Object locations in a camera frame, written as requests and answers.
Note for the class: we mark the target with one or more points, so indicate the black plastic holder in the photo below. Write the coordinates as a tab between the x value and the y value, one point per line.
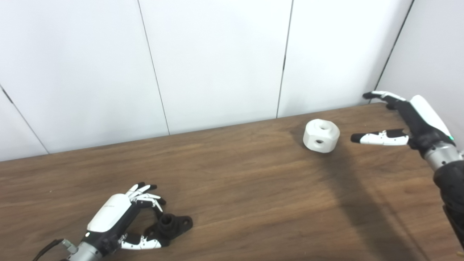
168	226

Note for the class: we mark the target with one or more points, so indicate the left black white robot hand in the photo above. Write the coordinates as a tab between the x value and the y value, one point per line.
108	214

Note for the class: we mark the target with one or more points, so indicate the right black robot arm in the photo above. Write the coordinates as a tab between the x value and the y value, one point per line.
451	181

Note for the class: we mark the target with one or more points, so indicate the round white plastic piece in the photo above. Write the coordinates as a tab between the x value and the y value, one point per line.
320	134

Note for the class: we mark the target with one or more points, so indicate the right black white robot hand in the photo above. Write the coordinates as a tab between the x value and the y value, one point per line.
420	119

